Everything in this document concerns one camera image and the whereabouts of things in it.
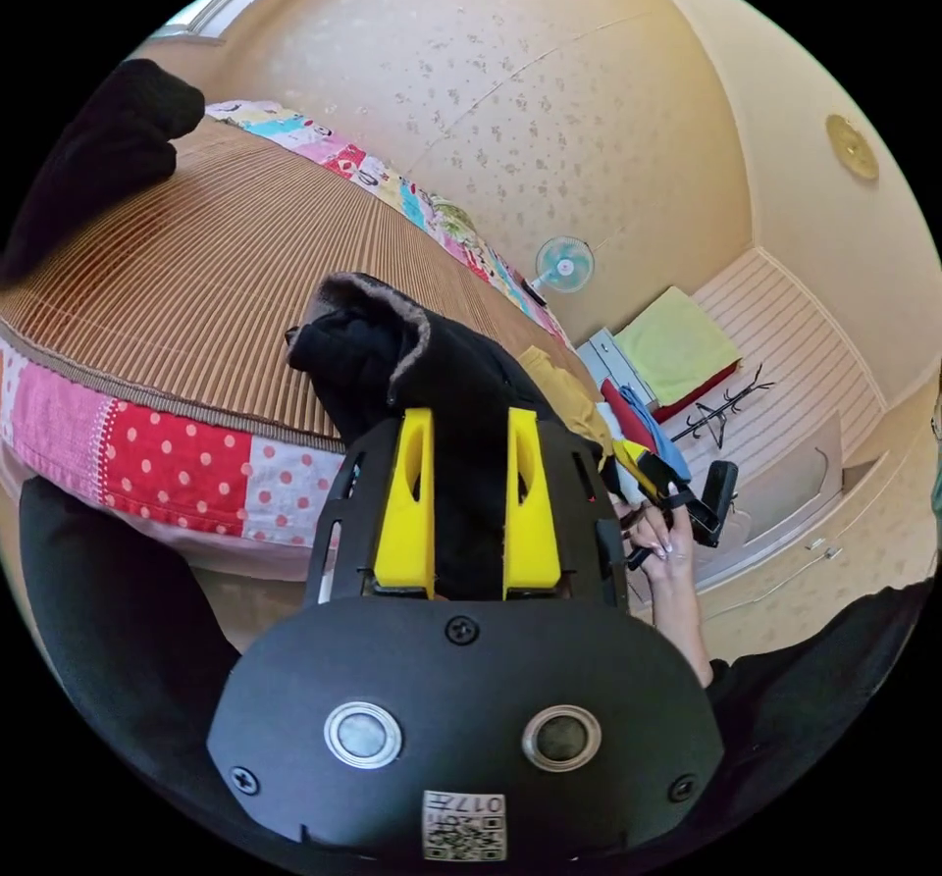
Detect bed with woven mat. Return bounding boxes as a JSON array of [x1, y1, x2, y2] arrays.
[[0, 98, 613, 562]]

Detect black long pants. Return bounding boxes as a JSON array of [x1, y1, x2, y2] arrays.
[[285, 272, 616, 601]]

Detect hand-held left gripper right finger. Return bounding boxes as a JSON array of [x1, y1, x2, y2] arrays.
[[502, 407, 561, 592]]

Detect small blue fan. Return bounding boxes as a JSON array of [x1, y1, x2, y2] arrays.
[[531, 234, 596, 297]]

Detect black coat rack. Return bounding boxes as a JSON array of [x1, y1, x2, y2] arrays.
[[665, 364, 777, 450]]

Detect person's right forearm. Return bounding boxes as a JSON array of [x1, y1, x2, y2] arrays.
[[646, 568, 716, 689]]

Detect black garment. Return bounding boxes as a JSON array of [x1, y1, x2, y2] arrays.
[[0, 57, 207, 290]]

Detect pile of clothes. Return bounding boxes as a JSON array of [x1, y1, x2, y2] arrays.
[[514, 344, 695, 511]]

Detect window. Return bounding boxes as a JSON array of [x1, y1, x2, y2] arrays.
[[163, 0, 248, 47]]

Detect person's body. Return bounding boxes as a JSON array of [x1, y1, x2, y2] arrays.
[[17, 475, 940, 851]]

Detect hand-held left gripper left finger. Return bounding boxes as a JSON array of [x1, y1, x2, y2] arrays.
[[373, 407, 437, 592]]

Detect person's right hand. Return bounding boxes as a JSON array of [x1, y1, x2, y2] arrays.
[[623, 501, 695, 586]]

